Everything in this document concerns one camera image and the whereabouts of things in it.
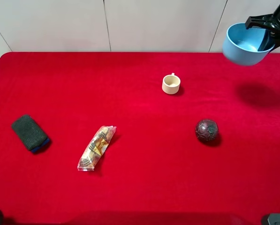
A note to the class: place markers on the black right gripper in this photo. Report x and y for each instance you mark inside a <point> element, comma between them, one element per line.
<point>271,39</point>

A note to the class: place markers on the light blue bowl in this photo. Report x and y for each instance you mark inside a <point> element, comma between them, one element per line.
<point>246,47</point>

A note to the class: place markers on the dark maroon ball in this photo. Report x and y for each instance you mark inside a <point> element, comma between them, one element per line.
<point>206,130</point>

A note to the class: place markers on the red table cloth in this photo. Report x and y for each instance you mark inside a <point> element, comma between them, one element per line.
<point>154,170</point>

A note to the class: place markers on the black right base block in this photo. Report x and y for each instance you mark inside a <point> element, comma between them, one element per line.
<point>271,219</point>

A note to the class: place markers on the clear snack packet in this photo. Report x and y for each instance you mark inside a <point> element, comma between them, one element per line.
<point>96,148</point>

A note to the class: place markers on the black and blue eraser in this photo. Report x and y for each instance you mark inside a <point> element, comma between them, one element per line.
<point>30,133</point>

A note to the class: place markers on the cream cup with handle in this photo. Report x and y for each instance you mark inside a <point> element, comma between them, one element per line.
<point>171,84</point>

